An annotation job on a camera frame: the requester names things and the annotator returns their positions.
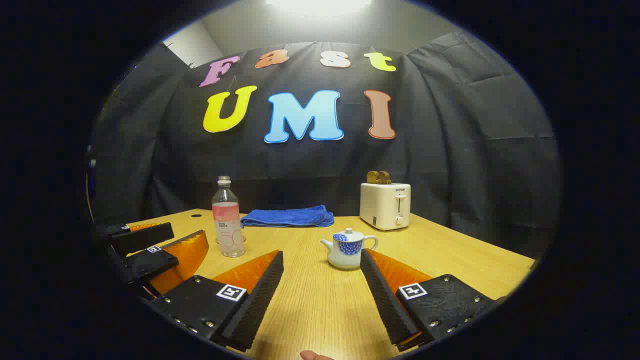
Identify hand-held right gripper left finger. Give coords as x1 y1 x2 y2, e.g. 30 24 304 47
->
150 250 285 352

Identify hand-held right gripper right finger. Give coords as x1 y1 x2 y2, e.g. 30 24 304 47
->
360 248 497 352

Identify white blue-flowered teacup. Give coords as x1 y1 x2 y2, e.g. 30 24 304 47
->
320 234 379 271

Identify clear water bottle pink label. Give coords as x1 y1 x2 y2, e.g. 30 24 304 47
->
211 176 246 258

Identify blue folded towel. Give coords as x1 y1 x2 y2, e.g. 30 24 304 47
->
240 204 335 229

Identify cream white toaster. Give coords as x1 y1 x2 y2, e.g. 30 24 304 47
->
359 182 412 231

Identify bright ceiling light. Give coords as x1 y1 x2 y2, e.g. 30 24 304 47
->
265 0 373 9

